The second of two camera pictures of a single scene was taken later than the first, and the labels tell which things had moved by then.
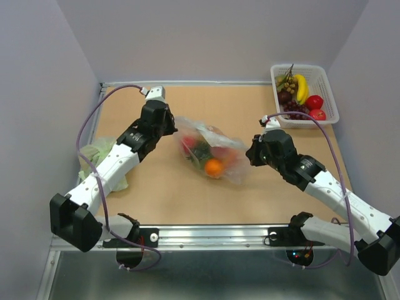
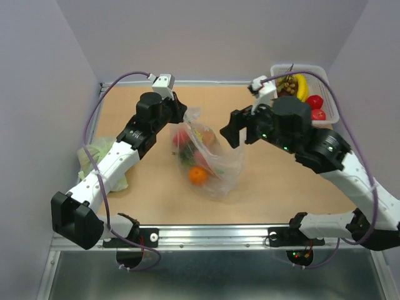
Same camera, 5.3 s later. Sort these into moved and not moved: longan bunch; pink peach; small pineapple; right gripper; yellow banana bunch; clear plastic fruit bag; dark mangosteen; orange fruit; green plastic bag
Moved: small pineapple; right gripper; clear plastic fruit bag; pink peach; orange fruit
Not moved: dark mangosteen; yellow banana bunch; longan bunch; green plastic bag
